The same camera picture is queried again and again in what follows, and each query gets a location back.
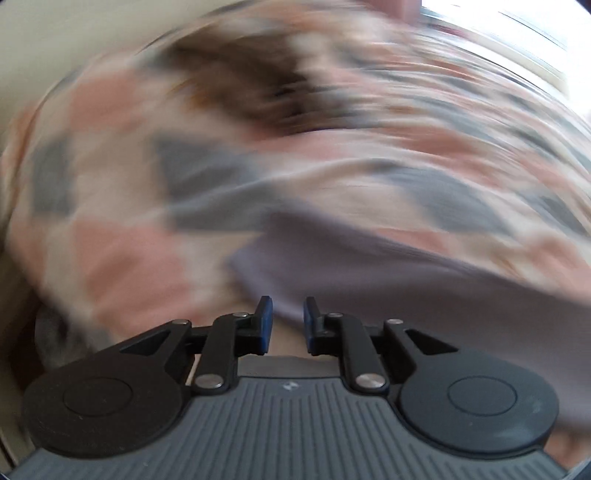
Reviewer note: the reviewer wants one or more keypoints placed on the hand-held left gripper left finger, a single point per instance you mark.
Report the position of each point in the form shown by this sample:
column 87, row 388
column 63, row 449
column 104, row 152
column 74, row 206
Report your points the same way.
column 264, row 323

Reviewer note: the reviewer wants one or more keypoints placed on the pink grey checkered quilt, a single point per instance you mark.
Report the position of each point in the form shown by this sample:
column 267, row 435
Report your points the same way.
column 115, row 258

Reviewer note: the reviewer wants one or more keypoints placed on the bright window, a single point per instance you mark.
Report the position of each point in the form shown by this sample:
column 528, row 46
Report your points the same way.
column 498, row 23

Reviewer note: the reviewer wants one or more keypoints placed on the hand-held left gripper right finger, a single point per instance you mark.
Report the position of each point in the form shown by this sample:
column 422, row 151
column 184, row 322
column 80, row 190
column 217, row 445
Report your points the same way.
column 308, row 323

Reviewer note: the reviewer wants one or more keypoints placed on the lavender elastic waist pants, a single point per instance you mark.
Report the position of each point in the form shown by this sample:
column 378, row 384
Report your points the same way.
column 369, row 267

